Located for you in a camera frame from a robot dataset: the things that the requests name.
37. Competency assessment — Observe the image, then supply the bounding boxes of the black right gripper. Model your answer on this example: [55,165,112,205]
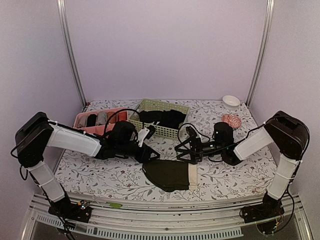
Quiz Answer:
[174,136,225,165]

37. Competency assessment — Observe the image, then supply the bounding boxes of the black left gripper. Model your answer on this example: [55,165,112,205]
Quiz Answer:
[116,141,161,164]

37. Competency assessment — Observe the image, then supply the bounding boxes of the dark green underwear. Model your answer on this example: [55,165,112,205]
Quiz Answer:
[142,159,198,193]

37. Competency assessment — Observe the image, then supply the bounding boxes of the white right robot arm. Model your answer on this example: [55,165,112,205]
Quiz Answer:
[174,110,310,218]

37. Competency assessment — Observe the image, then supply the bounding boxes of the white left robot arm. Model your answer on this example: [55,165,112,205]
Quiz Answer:
[13,112,160,217]

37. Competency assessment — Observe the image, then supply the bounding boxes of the orange rolled underwear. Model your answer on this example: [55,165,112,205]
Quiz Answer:
[117,111,128,122]

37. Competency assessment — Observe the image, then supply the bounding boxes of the brown rolled underwear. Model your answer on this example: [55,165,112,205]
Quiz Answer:
[107,111,117,124]

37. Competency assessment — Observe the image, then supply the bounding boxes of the grey rolled underwear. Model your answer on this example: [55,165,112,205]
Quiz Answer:
[96,112,107,126]

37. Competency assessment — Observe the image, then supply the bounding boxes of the black rolled underwear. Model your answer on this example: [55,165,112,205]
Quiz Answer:
[86,114,97,127]

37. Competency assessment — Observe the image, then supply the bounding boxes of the beige rolled underwear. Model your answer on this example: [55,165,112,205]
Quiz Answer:
[76,115,88,129]

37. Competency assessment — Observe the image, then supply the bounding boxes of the green plastic basket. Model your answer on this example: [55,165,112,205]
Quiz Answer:
[129,98,190,140]

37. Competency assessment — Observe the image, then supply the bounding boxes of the black clothes in basket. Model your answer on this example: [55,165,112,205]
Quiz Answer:
[138,109,187,130]

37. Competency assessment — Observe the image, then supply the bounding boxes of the green tape piece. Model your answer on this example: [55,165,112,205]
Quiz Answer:
[106,202,122,209]

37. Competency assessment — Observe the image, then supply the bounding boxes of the white ceramic bowl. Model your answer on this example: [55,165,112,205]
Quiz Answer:
[222,95,241,111]

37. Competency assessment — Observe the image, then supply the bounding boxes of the pink divided organizer box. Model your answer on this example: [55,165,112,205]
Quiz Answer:
[73,107,128,136]

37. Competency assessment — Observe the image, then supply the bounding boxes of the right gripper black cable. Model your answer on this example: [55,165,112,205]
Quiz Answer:
[177,122,226,161]

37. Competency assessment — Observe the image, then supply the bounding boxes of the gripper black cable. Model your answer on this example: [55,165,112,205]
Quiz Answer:
[103,107,156,141]
[177,122,226,161]

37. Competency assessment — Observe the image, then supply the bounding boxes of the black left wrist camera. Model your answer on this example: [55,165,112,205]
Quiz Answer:
[109,121,136,144]

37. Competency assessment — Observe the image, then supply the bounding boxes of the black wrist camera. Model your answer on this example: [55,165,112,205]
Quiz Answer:
[213,122,234,144]
[109,121,136,144]

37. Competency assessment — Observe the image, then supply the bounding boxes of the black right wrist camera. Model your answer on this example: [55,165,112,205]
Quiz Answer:
[213,122,234,144]

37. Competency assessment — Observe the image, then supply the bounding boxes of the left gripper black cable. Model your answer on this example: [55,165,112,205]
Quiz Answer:
[103,107,156,141]

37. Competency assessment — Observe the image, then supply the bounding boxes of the aluminium front rail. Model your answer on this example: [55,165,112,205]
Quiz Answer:
[23,192,312,240]

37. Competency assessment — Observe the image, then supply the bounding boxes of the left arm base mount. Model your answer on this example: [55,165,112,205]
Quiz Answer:
[47,188,93,223]

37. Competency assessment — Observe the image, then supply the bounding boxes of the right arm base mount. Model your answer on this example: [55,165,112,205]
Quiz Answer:
[239,192,285,223]

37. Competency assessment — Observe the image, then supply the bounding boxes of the right aluminium frame post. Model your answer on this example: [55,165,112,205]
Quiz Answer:
[245,0,275,108]

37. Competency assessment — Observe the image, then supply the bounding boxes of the aluminium frame post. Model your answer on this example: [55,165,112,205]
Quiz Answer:
[56,0,87,107]
[245,0,275,108]

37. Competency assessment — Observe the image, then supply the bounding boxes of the left aluminium frame post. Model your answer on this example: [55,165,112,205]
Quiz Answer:
[56,0,87,107]

